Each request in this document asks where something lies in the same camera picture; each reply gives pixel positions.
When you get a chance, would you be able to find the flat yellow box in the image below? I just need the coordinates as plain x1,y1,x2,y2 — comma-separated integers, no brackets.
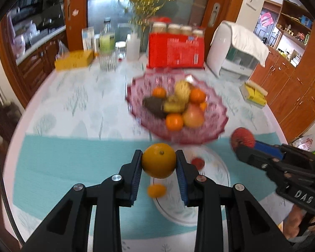
55,50,94,71

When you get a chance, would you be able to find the small red fruit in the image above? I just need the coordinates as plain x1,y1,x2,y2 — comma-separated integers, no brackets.
231,127,256,151
191,157,206,171

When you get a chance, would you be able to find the yellow tissue box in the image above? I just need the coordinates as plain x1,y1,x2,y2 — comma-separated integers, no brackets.
239,81,268,107

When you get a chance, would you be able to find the wooden cabinet with handles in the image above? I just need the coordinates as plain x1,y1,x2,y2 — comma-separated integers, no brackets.
251,46,315,142

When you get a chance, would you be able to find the white squeeze bottle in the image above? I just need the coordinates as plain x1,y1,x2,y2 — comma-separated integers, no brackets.
126,30,141,61

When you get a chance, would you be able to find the dark avocado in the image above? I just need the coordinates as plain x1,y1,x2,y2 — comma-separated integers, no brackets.
142,97,168,119

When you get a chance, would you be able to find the white towel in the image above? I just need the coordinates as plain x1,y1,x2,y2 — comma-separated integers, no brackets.
210,22,269,67

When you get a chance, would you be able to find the person's right hand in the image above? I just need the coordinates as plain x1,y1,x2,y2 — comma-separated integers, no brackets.
283,205,315,239

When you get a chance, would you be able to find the wooden kitchen cabinet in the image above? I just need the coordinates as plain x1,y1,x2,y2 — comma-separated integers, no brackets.
16,31,69,105

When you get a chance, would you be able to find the white countertop appliance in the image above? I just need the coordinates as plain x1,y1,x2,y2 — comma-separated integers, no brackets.
206,20,260,78

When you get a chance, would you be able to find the printed plastic bag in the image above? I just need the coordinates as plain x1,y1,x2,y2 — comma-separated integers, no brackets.
293,135,315,153

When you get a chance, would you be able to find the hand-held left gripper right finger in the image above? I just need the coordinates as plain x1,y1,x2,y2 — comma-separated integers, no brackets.
175,150,288,252

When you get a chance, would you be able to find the dark door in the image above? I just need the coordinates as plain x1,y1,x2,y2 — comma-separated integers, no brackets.
253,1,282,48

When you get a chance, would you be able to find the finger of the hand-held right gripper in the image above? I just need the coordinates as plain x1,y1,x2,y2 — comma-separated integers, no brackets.
236,145,286,187
255,141,315,174

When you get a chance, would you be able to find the spotted yellow banana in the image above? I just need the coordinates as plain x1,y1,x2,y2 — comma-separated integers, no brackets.
163,96,188,113

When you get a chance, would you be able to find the green label plastic bottle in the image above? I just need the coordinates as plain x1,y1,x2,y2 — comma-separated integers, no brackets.
99,18,116,54

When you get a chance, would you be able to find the yellow pear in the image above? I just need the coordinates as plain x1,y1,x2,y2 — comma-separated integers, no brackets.
174,81,192,100

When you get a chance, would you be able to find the white carton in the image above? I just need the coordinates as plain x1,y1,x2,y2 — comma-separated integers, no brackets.
81,28,95,51

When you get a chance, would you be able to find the pink glass fruit bowl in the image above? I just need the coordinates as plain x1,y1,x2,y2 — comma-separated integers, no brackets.
125,74,229,145

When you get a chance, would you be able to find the small glass jar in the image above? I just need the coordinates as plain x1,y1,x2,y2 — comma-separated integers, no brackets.
115,41,127,59

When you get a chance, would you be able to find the wooden shelf unit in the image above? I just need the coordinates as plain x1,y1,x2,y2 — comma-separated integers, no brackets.
274,0,314,50

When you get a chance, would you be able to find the wooden framed glass door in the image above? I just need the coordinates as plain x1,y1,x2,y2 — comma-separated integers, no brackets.
64,0,222,55

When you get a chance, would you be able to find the red yellow apple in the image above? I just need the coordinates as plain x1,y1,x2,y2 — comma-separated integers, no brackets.
183,104,205,129

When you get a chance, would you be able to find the clear ribbed glass cup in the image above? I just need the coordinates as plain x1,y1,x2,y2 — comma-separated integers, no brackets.
98,50,118,72

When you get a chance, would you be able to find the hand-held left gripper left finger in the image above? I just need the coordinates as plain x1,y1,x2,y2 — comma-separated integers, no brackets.
20,150,143,252

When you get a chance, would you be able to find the red packet of paper cups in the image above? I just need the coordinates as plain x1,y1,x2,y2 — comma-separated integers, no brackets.
147,33,206,69

